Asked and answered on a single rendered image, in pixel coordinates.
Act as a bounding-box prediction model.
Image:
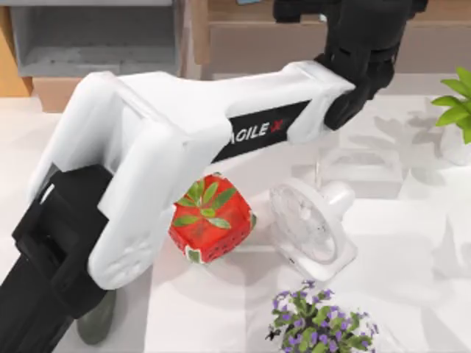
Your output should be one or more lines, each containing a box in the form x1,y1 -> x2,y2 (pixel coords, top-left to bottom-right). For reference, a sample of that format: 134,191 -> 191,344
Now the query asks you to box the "dark grey pot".
76,292 -> 117,347

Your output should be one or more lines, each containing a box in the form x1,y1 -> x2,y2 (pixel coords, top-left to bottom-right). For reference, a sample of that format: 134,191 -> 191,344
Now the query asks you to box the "red pot with green plant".
168,171 -> 258,265

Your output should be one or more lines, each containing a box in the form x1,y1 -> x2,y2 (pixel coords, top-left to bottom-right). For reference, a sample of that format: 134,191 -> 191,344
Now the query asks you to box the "white desk fan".
268,182 -> 358,283

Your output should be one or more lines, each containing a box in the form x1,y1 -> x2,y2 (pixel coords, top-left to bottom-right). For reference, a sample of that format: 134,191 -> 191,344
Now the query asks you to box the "grey cabinet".
7,0 -> 185,77

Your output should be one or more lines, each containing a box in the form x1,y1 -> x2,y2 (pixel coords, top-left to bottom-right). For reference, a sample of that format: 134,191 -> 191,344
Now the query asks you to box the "wooden side cupboard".
0,0 -> 86,113

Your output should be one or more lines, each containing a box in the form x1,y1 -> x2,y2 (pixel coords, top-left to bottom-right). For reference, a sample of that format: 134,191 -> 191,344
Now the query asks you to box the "green plant in white pot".
431,66 -> 471,166

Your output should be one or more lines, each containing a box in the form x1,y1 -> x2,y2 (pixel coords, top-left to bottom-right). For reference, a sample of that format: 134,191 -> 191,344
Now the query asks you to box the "purple flower plant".
264,279 -> 380,353

